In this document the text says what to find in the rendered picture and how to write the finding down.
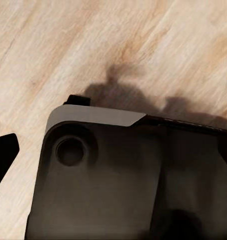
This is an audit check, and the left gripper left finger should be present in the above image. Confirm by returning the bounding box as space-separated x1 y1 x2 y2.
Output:
0 133 20 183

